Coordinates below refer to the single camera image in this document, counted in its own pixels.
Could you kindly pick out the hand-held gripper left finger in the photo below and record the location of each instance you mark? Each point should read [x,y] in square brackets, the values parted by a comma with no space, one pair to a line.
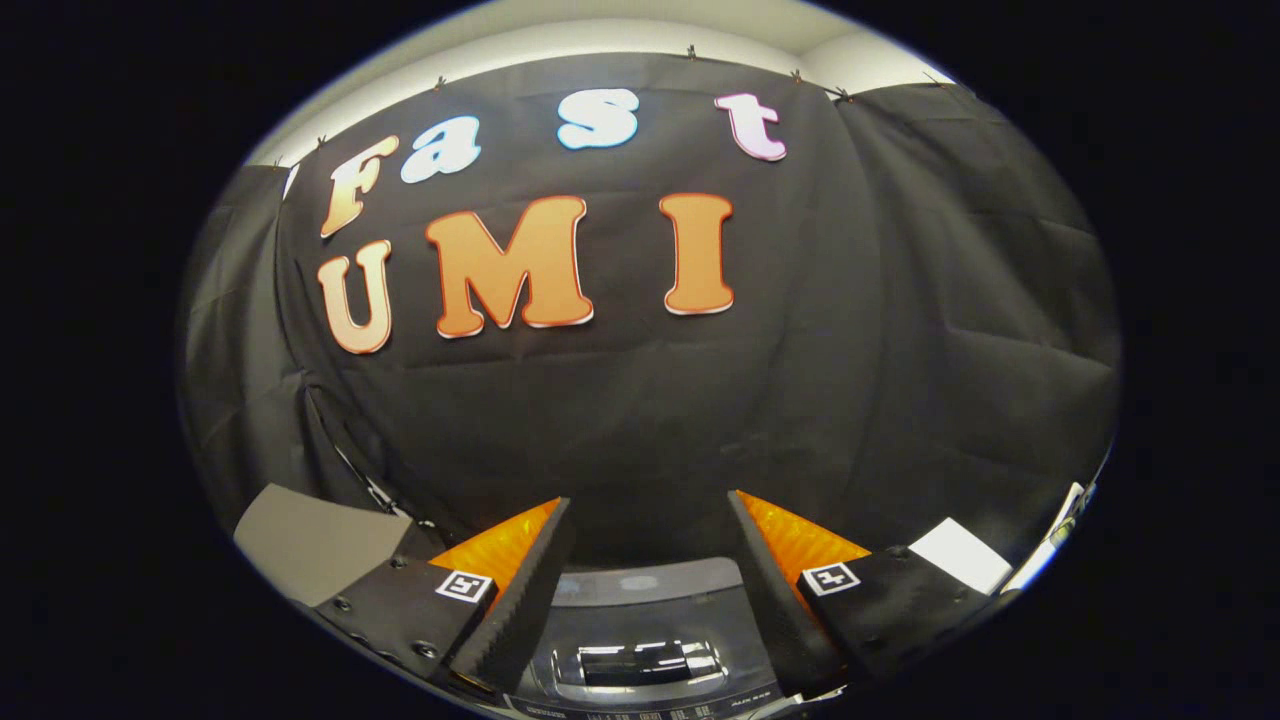
[530,600]

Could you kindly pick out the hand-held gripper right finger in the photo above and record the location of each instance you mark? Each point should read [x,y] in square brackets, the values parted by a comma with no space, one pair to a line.
[770,600]

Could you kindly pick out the dark glass washing machine lid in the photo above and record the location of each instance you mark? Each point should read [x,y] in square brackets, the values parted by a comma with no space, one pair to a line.
[640,625]

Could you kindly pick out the grey washing machine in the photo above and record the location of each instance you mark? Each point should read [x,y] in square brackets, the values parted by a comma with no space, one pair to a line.
[650,580]

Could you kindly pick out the white paper sheet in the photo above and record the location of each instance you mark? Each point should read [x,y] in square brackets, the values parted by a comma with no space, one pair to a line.
[960,555]

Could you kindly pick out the grey side table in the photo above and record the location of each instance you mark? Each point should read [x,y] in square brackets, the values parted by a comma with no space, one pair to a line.
[310,540]

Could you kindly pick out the black backdrop cloth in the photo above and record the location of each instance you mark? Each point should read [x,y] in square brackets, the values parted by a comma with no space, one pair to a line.
[850,350]

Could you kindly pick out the white shelf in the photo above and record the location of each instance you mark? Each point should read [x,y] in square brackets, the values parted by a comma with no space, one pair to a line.
[1040,560]

